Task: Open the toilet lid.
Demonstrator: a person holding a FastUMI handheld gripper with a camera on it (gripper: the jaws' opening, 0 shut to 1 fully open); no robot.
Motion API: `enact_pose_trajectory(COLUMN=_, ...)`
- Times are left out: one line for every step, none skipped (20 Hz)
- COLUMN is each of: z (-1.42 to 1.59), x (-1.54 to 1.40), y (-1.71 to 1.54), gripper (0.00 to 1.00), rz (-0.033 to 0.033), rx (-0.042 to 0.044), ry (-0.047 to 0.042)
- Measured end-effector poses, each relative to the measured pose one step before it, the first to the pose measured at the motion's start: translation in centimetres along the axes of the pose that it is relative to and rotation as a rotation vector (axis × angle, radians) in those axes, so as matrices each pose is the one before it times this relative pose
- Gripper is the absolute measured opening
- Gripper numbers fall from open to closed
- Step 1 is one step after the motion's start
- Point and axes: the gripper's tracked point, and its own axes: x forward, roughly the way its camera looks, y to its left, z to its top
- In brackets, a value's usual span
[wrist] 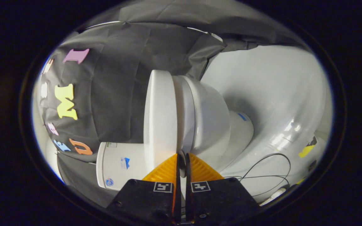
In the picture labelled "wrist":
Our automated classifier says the black backdrop cloth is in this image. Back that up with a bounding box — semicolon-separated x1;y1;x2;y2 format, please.
38;0;308;208

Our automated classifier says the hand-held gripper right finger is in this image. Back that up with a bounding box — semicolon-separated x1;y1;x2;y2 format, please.
185;153;261;225

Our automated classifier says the thin black cable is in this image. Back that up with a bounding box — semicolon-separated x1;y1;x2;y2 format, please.
224;153;292;198

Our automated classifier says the yellow floor tape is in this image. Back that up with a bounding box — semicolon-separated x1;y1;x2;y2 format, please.
298;136;318;158

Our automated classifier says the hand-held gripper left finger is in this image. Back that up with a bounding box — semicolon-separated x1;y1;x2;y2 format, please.
106;152;182;225

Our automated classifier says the white toilet seat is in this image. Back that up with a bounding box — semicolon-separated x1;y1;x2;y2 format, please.
172;75;196;155

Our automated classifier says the white toilet lid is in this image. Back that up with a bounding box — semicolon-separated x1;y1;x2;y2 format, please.
143;69;179;172

